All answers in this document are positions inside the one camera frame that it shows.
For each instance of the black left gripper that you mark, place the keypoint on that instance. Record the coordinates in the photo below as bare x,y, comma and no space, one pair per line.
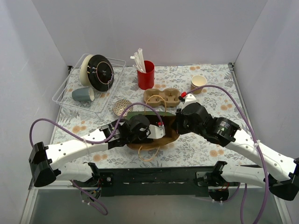
145,136

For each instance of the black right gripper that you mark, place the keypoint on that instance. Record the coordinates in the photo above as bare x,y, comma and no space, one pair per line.
178,123

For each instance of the green paper bag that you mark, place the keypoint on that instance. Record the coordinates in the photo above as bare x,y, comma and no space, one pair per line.
170,134

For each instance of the stack of brown paper cups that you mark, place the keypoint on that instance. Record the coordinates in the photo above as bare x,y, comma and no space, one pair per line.
197,81

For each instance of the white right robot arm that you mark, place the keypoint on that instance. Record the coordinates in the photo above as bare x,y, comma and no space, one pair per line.
278,173

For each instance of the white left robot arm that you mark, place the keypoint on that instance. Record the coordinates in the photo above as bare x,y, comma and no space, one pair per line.
48,163

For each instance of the patterned small bowl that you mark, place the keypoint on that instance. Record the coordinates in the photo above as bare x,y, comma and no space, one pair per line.
120,105

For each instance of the brown pulp cup carrier stack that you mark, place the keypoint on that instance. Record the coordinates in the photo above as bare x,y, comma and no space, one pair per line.
168,97

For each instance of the red ribbed straw holder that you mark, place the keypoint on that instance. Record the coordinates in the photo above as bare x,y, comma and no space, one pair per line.
146,80

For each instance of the grey blue cup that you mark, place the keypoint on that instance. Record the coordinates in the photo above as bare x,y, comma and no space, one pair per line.
85,96

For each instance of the black round plate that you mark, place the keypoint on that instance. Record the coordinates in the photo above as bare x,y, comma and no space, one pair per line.
100,73

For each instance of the white wrapped straw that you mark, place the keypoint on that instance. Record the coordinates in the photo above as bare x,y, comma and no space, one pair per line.
141,59
136,58

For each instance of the cream round plate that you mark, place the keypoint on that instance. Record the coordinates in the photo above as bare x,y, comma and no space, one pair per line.
83,76

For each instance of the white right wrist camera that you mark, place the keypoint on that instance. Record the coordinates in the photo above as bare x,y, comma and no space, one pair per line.
186,99

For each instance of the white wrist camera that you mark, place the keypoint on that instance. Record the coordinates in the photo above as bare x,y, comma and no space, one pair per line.
186,99
156,132

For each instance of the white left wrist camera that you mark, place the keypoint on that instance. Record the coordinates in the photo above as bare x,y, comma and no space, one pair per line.
156,132

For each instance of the white wire dish rack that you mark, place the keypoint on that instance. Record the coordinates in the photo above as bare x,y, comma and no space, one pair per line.
102,100

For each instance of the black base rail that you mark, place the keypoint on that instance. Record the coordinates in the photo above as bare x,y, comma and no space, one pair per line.
191,181

